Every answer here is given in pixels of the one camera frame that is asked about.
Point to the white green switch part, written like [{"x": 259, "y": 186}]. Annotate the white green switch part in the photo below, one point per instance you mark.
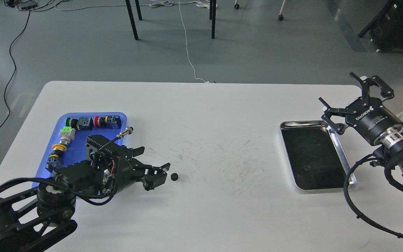
[{"x": 67, "y": 135}]

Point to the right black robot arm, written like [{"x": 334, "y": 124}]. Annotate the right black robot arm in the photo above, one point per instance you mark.
[{"x": 389, "y": 154}]

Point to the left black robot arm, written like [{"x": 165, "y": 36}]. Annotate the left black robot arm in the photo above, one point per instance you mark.
[{"x": 36, "y": 213}]

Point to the yellow ring selector switch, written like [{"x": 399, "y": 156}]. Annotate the yellow ring selector switch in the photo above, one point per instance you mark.
[{"x": 55, "y": 160}]

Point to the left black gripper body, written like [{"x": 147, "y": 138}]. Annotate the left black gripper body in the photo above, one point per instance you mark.
[{"x": 122, "y": 174}]

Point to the black table leg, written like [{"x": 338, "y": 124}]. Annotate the black table leg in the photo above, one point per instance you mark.
[
  {"x": 212, "y": 16},
  {"x": 131, "y": 18}
]

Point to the red emergency stop button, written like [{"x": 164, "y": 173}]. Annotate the red emergency stop button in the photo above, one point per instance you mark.
[{"x": 108, "y": 122}]

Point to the black table leg left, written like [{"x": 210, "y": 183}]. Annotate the black table leg left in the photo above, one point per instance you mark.
[{"x": 131, "y": 18}]

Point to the blue plastic tray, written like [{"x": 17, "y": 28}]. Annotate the blue plastic tray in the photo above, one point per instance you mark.
[{"x": 76, "y": 149}]

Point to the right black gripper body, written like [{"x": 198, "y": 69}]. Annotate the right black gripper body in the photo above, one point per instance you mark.
[{"x": 371, "y": 121}]

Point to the shiny metal tray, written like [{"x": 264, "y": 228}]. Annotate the shiny metal tray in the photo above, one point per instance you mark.
[{"x": 317, "y": 160}]

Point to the small black gear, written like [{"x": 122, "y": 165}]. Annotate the small black gear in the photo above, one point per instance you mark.
[{"x": 174, "y": 176}]

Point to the green push button switch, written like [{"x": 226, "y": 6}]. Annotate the green push button switch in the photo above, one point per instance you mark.
[{"x": 81, "y": 124}]

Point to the black cabinet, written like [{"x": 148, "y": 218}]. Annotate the black cabinet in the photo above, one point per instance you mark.
[{"x": 386, "y": 28}]

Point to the black table leg right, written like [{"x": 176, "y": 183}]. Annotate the black table leg right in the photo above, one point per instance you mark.
[{"x": 212, "y": 16}]

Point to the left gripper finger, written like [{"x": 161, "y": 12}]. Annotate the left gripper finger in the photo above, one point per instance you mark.
[
  {"x": 128, "y": 153},
  {"x": 150, "y": 176}
]

